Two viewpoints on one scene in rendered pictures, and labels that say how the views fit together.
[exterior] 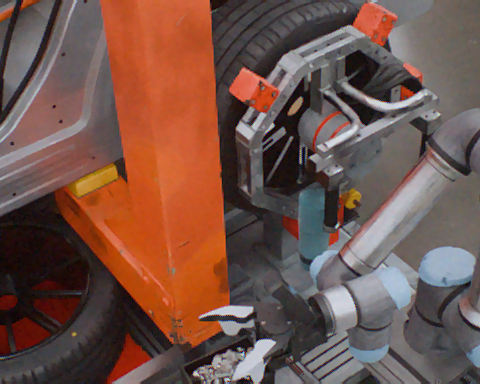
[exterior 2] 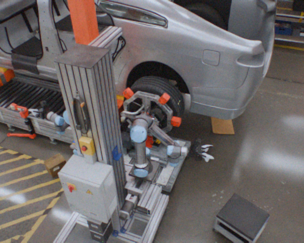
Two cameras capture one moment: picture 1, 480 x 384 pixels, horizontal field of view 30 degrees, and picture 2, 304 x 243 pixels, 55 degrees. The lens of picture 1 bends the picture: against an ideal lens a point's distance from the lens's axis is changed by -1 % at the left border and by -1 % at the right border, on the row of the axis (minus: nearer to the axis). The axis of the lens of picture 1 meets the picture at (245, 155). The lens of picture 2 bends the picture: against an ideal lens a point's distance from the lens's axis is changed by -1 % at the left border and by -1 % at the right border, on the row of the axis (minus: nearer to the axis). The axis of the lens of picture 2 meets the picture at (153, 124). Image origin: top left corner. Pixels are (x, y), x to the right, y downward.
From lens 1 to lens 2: 248 cm
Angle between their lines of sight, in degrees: 43
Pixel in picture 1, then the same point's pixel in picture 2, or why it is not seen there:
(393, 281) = (57, 118)
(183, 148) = not seen: hidden behind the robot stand
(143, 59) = not seen: hidden behind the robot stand
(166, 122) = not seen: hidden behind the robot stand
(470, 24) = (302, 154)
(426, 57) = (272, 149)
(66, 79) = (115, 71)
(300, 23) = (145, 87)
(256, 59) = (133, 88)
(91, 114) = (118, 82)
